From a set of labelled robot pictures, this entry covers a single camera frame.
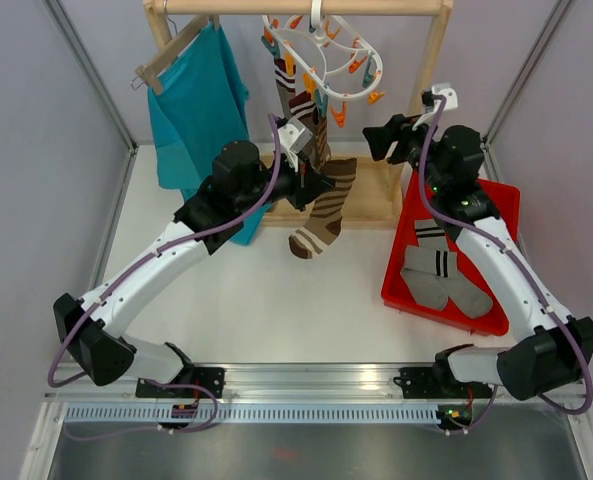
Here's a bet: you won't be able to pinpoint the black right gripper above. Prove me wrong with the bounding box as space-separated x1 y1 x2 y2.
363 109 448 194

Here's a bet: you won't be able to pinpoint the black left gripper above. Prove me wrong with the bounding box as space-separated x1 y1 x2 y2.
237 148 335 213

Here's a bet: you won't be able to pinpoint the brown striped sock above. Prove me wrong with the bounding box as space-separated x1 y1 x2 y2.
288 158 357 260
314 111 331 173

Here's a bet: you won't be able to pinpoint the orange clothespin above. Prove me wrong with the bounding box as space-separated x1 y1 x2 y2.
261 33 281 59
284 51 296 77
303 73 318 100
329 101 347 128

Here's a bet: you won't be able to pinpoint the teal clothespin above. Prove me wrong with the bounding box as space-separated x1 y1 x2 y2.
314 88 329 117

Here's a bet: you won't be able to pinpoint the beige sock maroon striped cuff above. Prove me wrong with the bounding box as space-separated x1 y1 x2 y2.
273 58 296 118

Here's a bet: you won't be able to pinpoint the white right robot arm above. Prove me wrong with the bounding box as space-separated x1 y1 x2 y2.
362 114 593 415

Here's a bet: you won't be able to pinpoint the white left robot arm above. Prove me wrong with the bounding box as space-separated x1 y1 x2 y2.
53 141 335 397

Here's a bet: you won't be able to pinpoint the wooden clothes hanger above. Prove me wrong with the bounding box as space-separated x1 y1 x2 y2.
130 15 220 95

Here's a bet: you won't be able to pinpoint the wooden clothes rack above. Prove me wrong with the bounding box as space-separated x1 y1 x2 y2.
143 0 453 229

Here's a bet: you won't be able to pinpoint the teal t-shirt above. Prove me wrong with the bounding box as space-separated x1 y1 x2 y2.
146 22 272 247

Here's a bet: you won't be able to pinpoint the red plastic tray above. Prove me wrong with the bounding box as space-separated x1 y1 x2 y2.
381 174 520 337

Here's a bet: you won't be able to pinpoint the grey sock black stripes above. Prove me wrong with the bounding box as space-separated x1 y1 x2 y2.
401 219 493 319

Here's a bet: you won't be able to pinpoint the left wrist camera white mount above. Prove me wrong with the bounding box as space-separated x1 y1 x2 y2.
278 117 312 172

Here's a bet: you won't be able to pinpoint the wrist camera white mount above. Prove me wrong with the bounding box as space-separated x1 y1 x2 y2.
278 117 312 172
412 83 458 130

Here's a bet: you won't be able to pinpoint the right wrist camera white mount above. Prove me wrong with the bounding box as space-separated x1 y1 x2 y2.
412 83 458 130

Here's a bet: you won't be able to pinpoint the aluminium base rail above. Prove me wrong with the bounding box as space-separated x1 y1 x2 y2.
43 362 591 404

